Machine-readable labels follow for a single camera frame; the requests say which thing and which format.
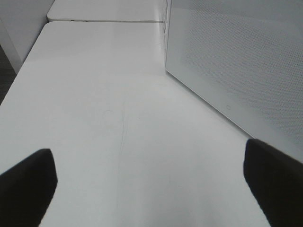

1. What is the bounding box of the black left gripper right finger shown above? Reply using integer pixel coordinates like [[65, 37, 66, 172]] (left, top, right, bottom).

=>
[[243, 139, 303, 227]]

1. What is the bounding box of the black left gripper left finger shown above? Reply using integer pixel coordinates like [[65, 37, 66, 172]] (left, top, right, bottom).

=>
[[0, 148, 58, 227]]

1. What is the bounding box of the white microwave door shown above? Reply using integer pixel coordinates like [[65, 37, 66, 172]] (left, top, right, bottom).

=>
[[165, 0, 303, 161]]

